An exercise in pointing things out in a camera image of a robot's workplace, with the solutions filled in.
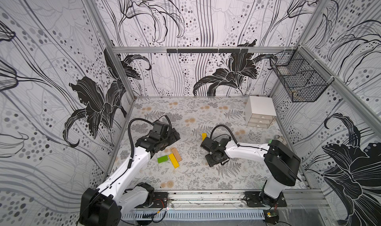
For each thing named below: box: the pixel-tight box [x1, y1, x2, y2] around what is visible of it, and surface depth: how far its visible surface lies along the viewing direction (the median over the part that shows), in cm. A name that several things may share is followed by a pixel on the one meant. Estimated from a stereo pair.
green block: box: [157, 155, 169, 164], surface depth 89 cm
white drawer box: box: [244, 95, 277, 129], surface depth 98 cm
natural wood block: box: [171, 147, 183, 163], surface depth 89 cm
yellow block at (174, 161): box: [168, 153, 180, 169], surface depth 88 cm
